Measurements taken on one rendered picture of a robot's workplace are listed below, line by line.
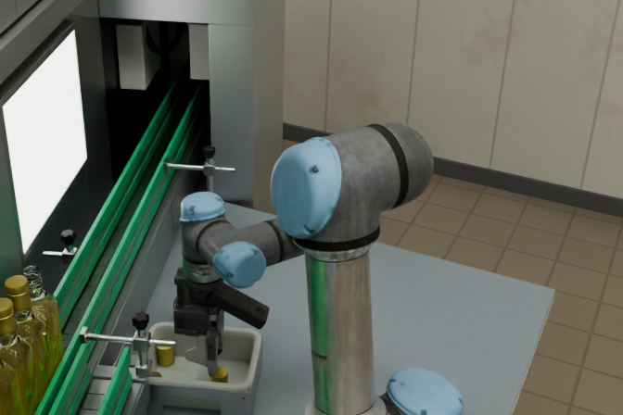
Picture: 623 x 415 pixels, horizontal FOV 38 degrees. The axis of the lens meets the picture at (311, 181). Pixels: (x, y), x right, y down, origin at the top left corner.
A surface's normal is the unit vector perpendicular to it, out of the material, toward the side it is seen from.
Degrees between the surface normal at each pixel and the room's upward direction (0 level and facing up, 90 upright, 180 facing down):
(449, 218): 0
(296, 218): 82
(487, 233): 0
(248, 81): 90
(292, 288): 0
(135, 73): 90
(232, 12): 90
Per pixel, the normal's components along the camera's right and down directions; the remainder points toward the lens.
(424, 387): 0.18, -0.87
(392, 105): -0.41, 0.43
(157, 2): -0.09, 0.48
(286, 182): -0.83, 0.11
